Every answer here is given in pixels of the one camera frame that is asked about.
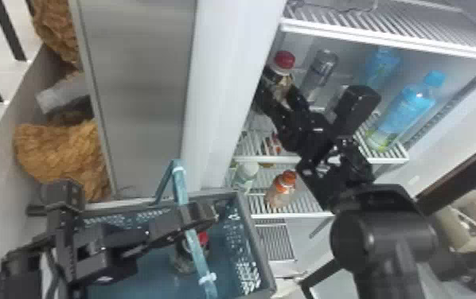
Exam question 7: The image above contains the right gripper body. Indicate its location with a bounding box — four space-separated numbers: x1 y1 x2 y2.
271 111 336 167

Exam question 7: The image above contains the white bottle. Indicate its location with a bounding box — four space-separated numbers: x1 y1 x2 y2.
230 161 261 194

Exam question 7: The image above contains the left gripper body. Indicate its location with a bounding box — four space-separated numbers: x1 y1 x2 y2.
56 216 154 287

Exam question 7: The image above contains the small blue bottle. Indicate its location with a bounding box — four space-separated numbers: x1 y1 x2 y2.
362 45 402 92

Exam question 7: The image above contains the orange bottle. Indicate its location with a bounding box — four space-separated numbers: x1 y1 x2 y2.
263 169 298 210

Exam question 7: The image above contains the blue basket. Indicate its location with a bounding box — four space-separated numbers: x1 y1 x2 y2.
80 158 278 299

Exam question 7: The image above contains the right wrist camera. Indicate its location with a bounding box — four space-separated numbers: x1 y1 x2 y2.
330 84 383 138

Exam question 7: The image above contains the grey box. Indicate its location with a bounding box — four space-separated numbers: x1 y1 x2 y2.
34 72 90 115

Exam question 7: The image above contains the clear grey bottle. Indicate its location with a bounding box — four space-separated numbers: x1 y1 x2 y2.
299 49 340 103

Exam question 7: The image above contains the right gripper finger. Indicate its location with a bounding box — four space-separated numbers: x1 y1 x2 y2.
286 85 313 124
254 68 285 128

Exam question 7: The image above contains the brown woven cloth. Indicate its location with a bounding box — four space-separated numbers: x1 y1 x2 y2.
32 0 81 68
13 118 111 202

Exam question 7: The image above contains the clear bottle with red cap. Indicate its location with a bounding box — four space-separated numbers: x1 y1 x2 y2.
173 231 212 276

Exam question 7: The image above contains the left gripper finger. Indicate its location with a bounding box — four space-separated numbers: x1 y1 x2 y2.
146 201 219 235
119 227 208 261

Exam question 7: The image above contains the large blue bottle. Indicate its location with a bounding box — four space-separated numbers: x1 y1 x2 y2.
365 70 448 153

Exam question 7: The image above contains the dark bottle with red cap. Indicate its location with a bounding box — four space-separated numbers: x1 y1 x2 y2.
263 49 298 111

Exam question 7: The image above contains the white fridge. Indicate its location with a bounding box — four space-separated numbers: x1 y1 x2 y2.
68 0 476 280

